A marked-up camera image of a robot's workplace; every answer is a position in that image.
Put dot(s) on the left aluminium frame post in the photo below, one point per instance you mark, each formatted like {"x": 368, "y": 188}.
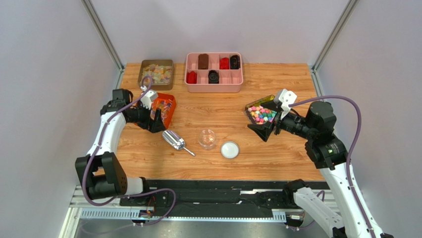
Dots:
{"x": 95, "y": 18}

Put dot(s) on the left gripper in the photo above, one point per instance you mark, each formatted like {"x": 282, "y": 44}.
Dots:
{"x": 155, "y": 125}

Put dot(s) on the bronze tin of gummy candies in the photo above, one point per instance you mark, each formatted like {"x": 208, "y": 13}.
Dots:
{"x": 160, "y": 70}

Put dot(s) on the pink divided organizer box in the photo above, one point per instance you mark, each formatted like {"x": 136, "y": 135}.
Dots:
{"x": 218, "y": 72}

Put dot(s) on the black candy compartment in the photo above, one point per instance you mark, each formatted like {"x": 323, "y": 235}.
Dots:
{"x": 213, "y": 77}
{"x": 234, "y": 62}

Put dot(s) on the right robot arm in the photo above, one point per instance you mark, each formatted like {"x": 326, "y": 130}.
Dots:
{"x": 331, "y": 158}

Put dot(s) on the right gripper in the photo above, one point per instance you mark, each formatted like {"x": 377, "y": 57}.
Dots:
{"x": 278, "y": 122}

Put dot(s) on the white jar lid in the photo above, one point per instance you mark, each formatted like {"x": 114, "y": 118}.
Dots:
{"x": 229, "y": 150}

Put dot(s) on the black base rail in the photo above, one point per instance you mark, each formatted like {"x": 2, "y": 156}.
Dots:
{"x": 214, "y": 198}

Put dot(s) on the black candy lower compartment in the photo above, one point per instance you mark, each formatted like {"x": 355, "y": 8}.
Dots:
{"x": 213, "y": 77}

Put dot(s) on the green tin of star candies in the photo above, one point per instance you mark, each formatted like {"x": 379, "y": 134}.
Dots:
{"x": 257, "y": 114}

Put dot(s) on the black candy upper compartment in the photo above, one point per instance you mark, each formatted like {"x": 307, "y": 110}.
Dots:
{"x": 234, "y": 62}

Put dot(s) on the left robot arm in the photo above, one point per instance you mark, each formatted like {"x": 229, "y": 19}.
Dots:
{"x": 100, "y": 173}

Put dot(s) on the orange tray of lollipops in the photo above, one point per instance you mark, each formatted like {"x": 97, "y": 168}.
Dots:
{"x": 167, "y": 104}

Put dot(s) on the red candy lower compartment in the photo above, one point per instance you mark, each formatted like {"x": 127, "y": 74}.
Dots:
{"x": 191, "y": 77}

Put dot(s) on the silver metal scoop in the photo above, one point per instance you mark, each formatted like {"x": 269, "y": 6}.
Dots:
{"x": 175, "y": 140}

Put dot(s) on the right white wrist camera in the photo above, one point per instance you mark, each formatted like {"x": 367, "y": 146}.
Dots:
{"x": 283, "y": 99}

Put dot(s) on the aluminium frame post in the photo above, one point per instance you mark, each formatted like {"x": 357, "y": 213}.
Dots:
{"x": 95, "y": 18}
{"x": 341, "y": 22}

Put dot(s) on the clear glass jar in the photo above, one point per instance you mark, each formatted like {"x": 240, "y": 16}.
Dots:
{"x": 207, "y": 139}

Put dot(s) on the right aluminium frame post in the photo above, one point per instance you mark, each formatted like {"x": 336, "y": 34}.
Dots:
{"x": 341, "y": 22}

